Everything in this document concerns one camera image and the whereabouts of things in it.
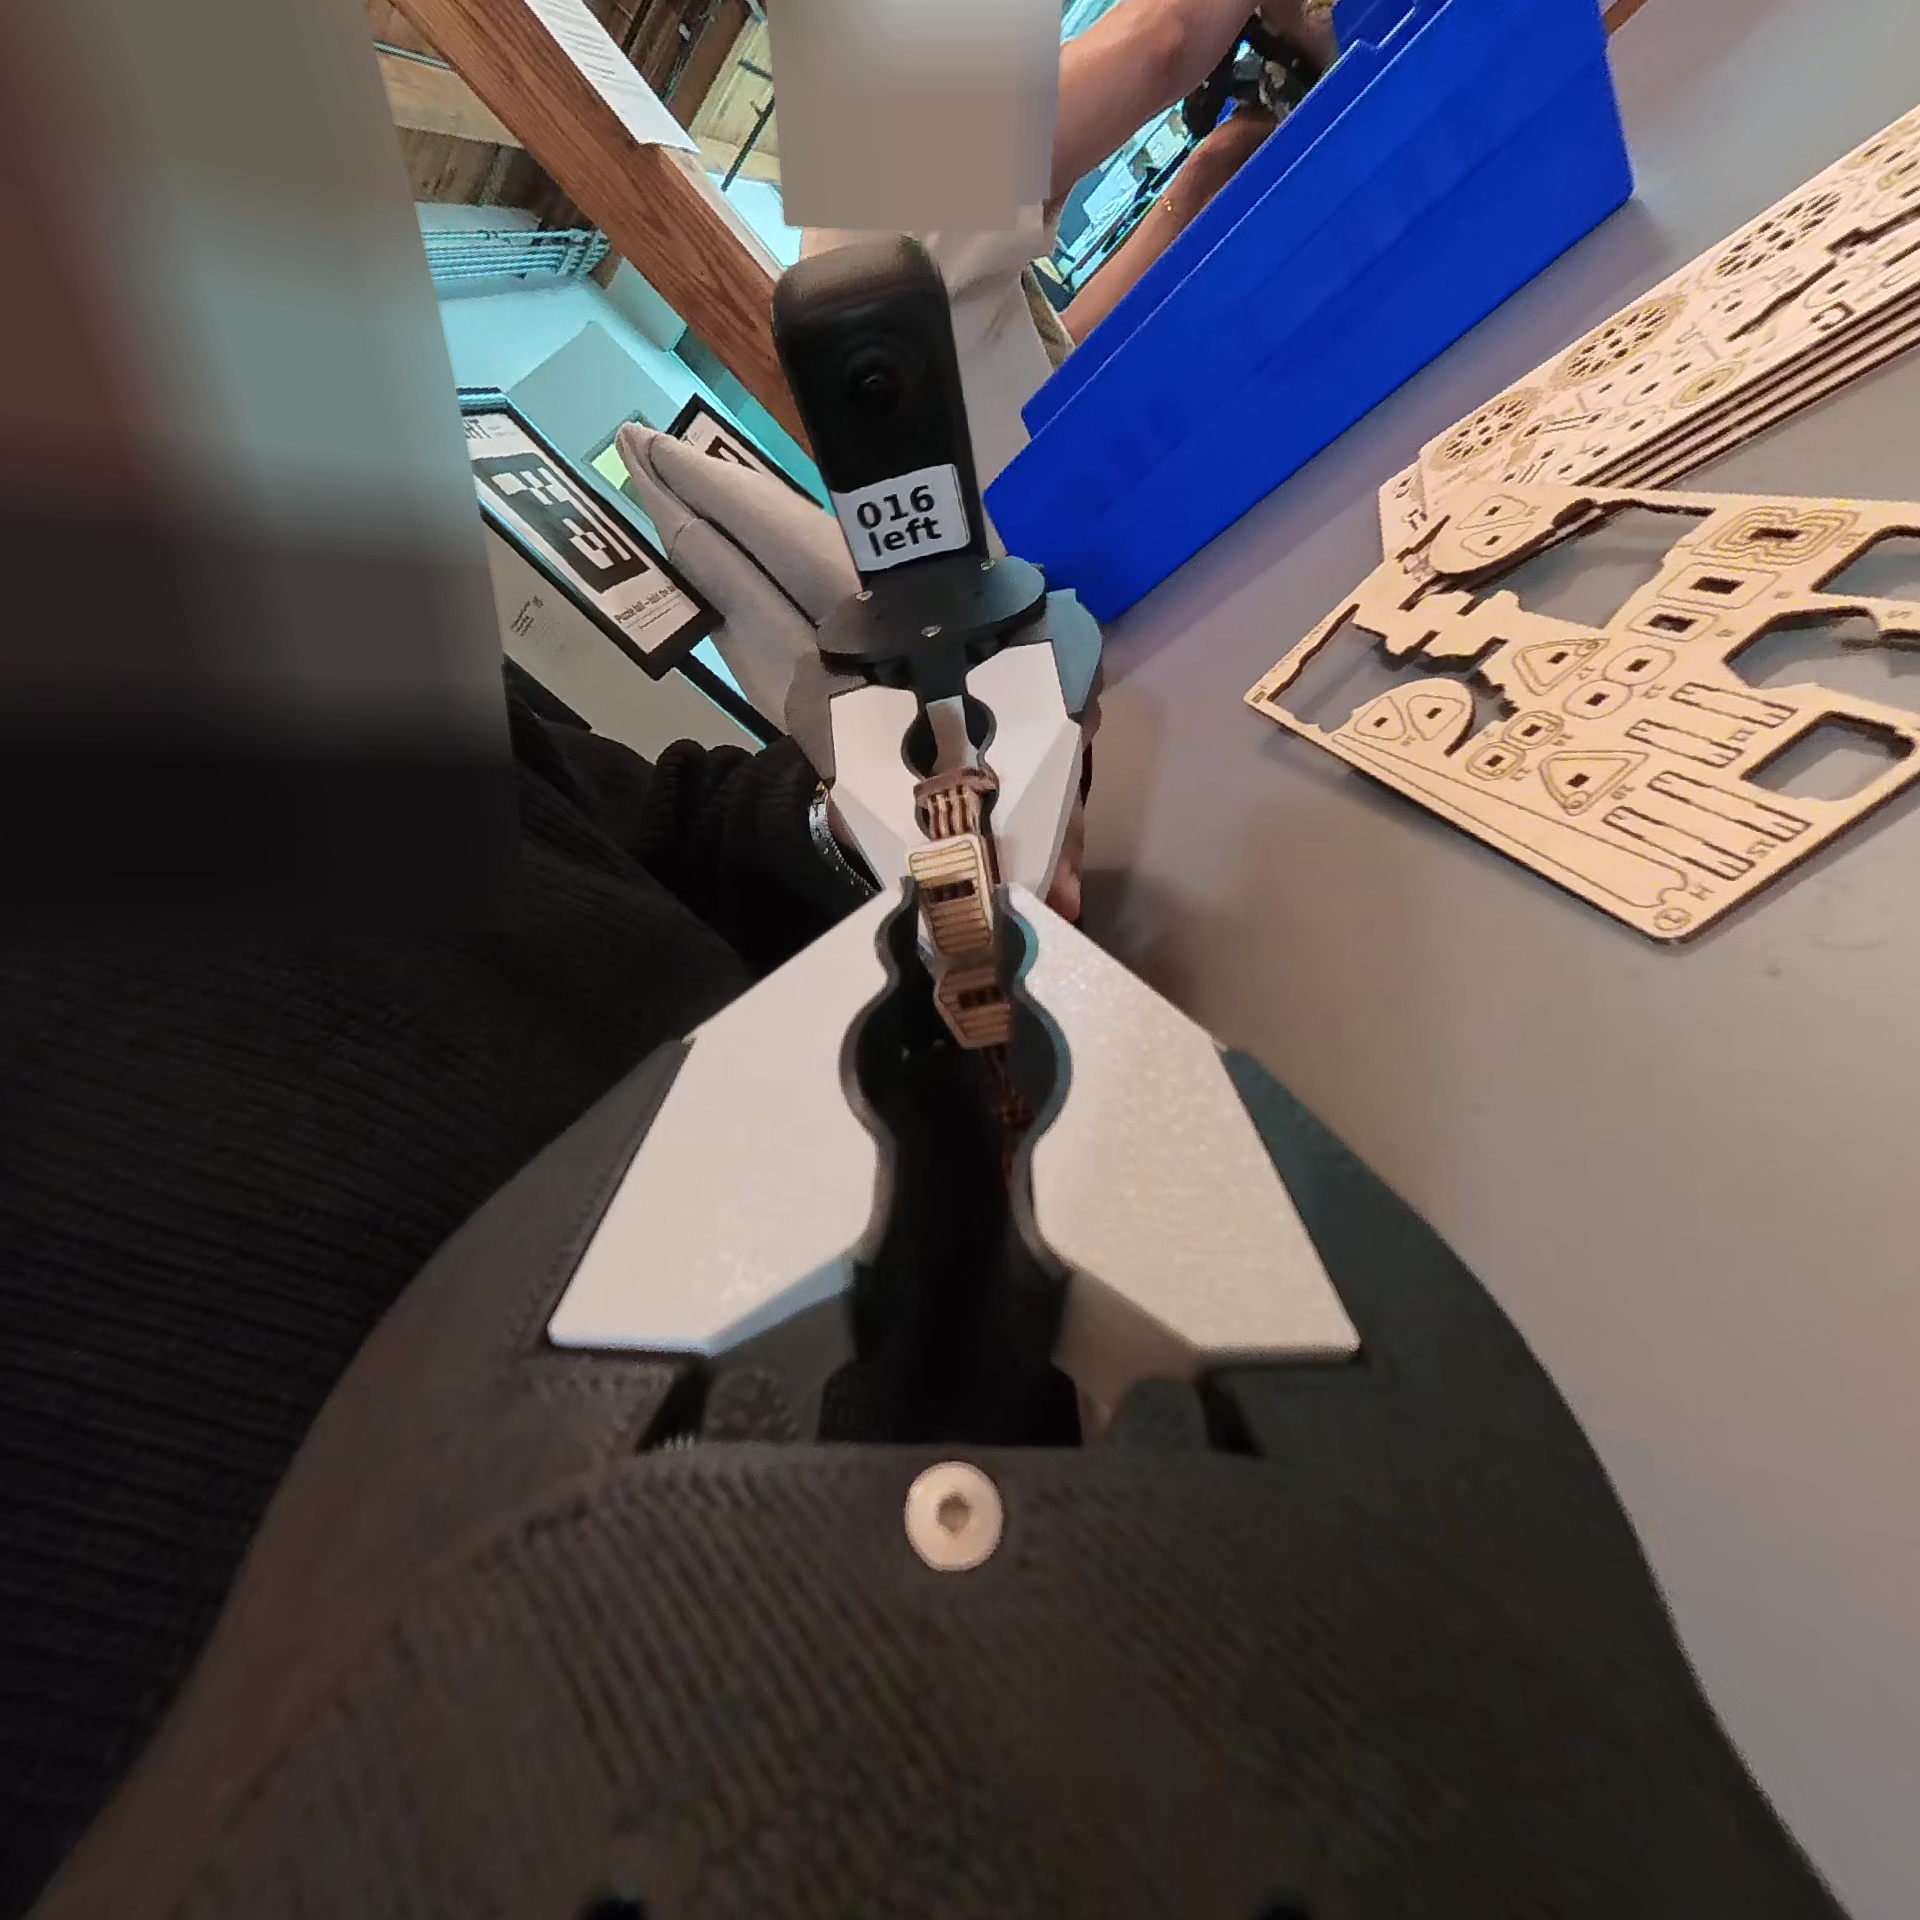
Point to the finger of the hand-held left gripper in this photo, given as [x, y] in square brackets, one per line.
[1036, 735]
[862, 749]

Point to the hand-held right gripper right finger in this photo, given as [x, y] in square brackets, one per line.
[1186, 1185]

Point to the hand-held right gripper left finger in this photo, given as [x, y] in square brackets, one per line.
[722, 1185]

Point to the small engraved wooden piece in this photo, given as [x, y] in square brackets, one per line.
[962, 931]

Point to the person's left forearm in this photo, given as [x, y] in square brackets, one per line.
[676, 840]

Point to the person's left hand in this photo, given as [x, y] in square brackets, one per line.
[1061, 884]

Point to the silver wristwatch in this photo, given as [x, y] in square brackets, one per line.
[822, 833]

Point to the small framed poster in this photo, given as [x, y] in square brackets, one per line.
[729, 441]

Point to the grey padded chair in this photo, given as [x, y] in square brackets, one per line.
[735, 556]

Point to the wooden beam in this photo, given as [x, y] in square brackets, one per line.
[599, 180]

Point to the framed checker pattern poster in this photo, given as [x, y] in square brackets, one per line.
[570, 524]

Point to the white paper notice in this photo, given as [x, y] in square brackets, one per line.
[615, 67]

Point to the wooden puzzle sheet with cutouts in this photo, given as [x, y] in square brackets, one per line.
[1441, 616]

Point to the large blue plastic bin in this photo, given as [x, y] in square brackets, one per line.
[1321, 329]

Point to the small blue plastic bin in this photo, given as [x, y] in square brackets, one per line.
[1426, 23]

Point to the stack of wooden puzzle sheets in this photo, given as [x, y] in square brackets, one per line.
[1725, 299]

